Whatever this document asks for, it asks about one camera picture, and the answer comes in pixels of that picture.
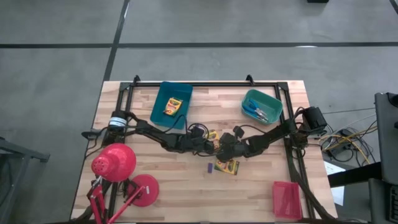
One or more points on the grey metal stand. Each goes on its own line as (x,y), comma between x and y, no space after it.
(15,152)

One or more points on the red desk lamp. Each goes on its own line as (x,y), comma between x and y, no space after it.
(113,161)

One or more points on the yellow Crayola crayon box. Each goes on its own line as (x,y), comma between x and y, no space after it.
(227,167)
(213,135)
(173,106)

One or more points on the black desk beam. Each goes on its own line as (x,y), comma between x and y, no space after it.
(354,175)

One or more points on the purple eraser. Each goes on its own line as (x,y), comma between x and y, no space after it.
(210,168)

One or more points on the white paper sheet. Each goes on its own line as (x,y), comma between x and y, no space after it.
(334,169)

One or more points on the flat black box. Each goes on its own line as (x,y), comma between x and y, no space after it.
(317,1)

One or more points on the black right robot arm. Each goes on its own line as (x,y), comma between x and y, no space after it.
(273,133)

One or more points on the red mesh basket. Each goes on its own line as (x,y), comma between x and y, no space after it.
(287,200)

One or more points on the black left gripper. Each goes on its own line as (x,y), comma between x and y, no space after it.
(192,143)

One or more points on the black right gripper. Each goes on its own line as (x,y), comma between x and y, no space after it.
(231,146)

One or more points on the black metal rig frame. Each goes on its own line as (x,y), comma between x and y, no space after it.
(217,84)

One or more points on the blue plastic bin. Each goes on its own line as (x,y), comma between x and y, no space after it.
(183,93)

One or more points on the teal plastic bin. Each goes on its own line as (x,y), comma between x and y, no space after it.
(270,104)

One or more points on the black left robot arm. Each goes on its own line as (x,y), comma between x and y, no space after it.
(149,130)

